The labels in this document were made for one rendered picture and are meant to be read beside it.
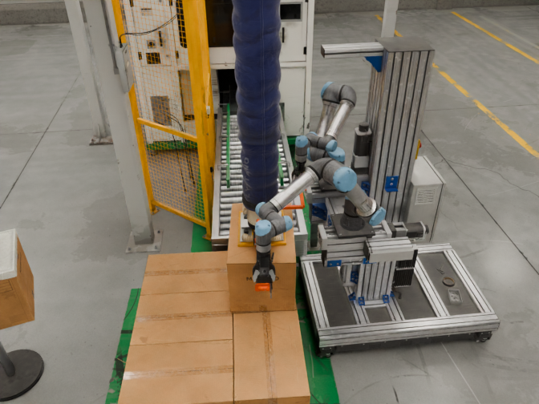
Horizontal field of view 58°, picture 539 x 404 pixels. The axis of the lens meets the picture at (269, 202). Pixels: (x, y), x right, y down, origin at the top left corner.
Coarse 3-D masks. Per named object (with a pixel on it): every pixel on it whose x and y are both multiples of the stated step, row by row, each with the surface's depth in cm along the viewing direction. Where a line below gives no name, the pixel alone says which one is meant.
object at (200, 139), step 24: (120, 0) 368; (168, 0) 341; (120, 24) 380; (168, 24) 352; (192, 24) 340; (192, 48) 347; (192, 72) 358; (192, 96) 370; (144, 120) 420; (168, 144) 419; (144, 168) 453; (192, 192) 432; (192, 216) 451
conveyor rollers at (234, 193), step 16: (224, 128) 513; (224, 144) 483; (240, 144) 484; (224, 160) 454; (240, 160) 454; (224, 176) 432; (240, 176) 432; (224, 192) 410; (240, 192) 410; (224, 208) 395; (224, 224) 373
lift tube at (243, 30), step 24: (240, 0) 218; (264, 0) 216; (240, 24) 225; (264, 24) 222; (240, 48) 231; (264, 48) 228; (240, 72) 239; (264, 72) 235; (240, 96) 247; (264, 96) 243; (240, 120) 254; (264, 120) 250; (264, 144) 257
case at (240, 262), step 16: (240, 208) 322; (288, 240) 294; (240, 256) 283; (256, 256) 283; (288, 256) 283; (240, 272) 282; (288, 272) 282; (240, 288) 290; (288, 288) 290; (240, 304) 297; (256, 304) 297; (272, 304) 298; (288, 304) 298
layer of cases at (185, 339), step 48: (144, 288) 319; (192, 288) 319; (144, 336) 286; (192, 336) 286; (240, 336) 286; (288, 336) 285; (144, 384) 260; (192, 384) 260; (240, 384) 259; (288, 384) 259
